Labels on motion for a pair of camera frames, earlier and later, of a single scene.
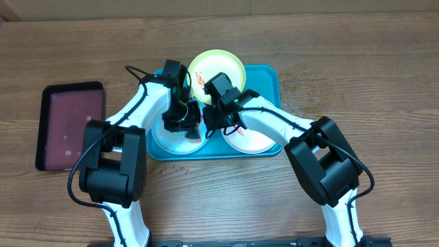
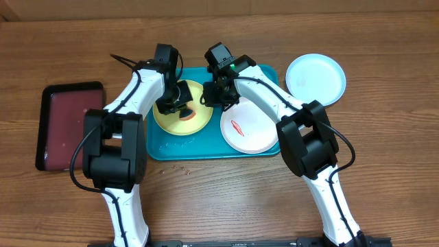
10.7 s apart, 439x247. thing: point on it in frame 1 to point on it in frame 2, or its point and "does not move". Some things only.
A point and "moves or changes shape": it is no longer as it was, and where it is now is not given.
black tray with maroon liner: x=65 y=110 does not move
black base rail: x=364 y=242 does not move
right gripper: x=209 y=116 to x=208 y=92
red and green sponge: x=193 y=133 moves or changes shape
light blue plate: x=176 y=142 to x=316 y=77
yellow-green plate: x=208 y=65 moves or changes shape
